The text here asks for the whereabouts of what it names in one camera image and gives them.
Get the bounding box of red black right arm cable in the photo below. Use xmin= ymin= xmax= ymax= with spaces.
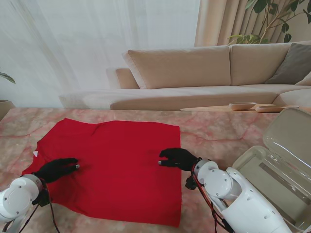
xmin=190 ymin=167 xmax=236 ymax=233

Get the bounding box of grey sofa cushion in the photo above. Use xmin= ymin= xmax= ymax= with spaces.
xmin=266 ymin=42 xmax=311 ymax=85

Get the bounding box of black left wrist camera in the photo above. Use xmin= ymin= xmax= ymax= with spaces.
xmin=33 ymin=191 xmax=51 ymax=207

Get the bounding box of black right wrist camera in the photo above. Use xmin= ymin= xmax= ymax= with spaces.
xmin=185 ymin=176 xmax=198 ymax=191

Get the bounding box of red black arm cable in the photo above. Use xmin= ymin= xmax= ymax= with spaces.
xmin=190 ymin=167 xmax=236 ymax=233
xmin=6 ymin=179 xmax=60 ymax=233

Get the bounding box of beige plant pot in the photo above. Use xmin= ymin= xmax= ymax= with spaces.
xmin=0 ymin=99 xmax=16 ymax=121

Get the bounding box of beige translucent open suitcase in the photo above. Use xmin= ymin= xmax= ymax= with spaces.
xmin=232 ymin=107 xmax=311 ymax=231

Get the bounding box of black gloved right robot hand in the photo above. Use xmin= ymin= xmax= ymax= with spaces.
xmin=157 ymin=148 xmax=202 ymax=172

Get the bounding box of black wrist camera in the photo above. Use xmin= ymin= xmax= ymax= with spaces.
xmin=33 ymin=191 xmax=51 ymax=207
xmin=185 ymin=176 xmax=198 ymax=191

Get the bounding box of flat wooden tray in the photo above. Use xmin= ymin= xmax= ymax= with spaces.
xmin=255 ymin=104 xmax=300 ymax=113

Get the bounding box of red black left arm cable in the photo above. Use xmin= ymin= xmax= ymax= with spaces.
xmin=6 ymin=179 xmax=60 ymax=233

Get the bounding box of tall green leafy plant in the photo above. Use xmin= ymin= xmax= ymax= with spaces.
xmin=228 ymin=0 xmax=311 ymax=45

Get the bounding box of beige sofa cushion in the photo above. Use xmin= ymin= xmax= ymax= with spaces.
xmin=295 ymin=72 xmax=311 ymax=86

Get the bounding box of beige pleated curtain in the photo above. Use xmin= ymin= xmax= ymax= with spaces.
xmin=194 ymin=0 xmax=296 ymax=47

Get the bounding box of green plant with long leaf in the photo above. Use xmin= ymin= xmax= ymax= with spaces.
xmin=0 ymin=67 xmax=16 ymax=84

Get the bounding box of light wooden coffee table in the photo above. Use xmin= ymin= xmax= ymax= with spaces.
xmin=180 ymin=103 xmax=302 ymax=113

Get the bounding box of beige corner sofa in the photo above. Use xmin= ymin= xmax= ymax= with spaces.
xmin=59 ymin=40 xmax=311 ymax=111

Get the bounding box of wooden bowl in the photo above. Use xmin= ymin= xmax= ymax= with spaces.
xmin=229 ymin=101 xmax=257 ymax=111

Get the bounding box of white sheer curtain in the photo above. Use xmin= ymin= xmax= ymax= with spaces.
xmin=0 ymin=0 xmax=202 ymax=109

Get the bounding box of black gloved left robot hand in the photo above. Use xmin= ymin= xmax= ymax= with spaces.
xmin=31 ymin=158 xmax=81 ymax=184

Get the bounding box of red shirt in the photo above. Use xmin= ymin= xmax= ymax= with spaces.
xmin=21 ymin=117 xmax=183 ymax=228

